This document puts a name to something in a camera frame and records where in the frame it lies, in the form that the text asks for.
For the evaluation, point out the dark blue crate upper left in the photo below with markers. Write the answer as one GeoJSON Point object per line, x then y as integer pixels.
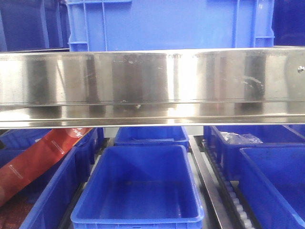
{"type": "Point", "coordinates": [33, 25]}

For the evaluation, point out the blue bin right front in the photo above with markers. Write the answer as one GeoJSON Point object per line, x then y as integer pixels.
{"type": "Point", "coordinates": [272, 180]}

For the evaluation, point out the blue bin centre rear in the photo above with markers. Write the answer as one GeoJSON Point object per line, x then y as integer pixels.
{"type": "Point", "coordinates": [152, 135]}

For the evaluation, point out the clear plastic bag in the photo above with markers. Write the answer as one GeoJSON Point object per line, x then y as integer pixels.
{"type": "Point", "coordinates": [234, 138]}

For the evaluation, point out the dark blue crate upper right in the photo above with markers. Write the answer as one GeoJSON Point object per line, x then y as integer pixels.
{"type": "Point", "coordinates": [289, 23]}

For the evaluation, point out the blue bin right rear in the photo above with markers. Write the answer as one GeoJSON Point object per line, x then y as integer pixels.
{"type": "Point", "coordinates": [227, 155]}

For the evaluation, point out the red packaging bag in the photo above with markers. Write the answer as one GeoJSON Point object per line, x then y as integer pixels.
{"type": "Point", "coordinates": [37, 159]}

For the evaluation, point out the large blue crate upper shelf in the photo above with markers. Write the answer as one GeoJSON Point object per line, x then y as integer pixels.
{"type": "Point", "coordinates": [133, 25]}

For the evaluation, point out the blue bin left front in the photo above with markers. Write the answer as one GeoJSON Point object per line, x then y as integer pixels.
{"type": "Point", "coordinates": [43, 203]}

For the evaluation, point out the blue bin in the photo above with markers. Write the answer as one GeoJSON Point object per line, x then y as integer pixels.
{"type": "Point", "coordinates": [43, 203]}
{"type": "Point", "coordinates": [17, 140]}
{"type": "Point", "coordinates": [140, 187]}
{"type": "Point", "coordinates": [227, 155]}
{"type": "Point", "coordinates": [272, 180]}
{"type": "Point", "coordinates": [152, 135]}

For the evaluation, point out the blue bin left rear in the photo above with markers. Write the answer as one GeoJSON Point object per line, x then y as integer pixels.
{"type": "Point", "coordinates": [17, 140]}

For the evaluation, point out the stainless steel shelf beam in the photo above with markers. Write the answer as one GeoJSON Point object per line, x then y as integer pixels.
{"type": "Point", "coordinates": [239, 86]}

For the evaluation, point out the dark blue crate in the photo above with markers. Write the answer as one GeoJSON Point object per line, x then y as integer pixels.
{"type": "Point", "coordinates": [33, 25]}
{"type": "Point", "coordinates": [289, 23]}

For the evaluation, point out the blue bin centre front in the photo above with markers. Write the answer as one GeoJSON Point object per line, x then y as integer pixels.
{"type": "Point", "coordinates": [140, 187]}

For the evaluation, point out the steel roller track rail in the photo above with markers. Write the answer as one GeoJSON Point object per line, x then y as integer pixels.
{"type": "Point", "coordinates": [223, 204]}

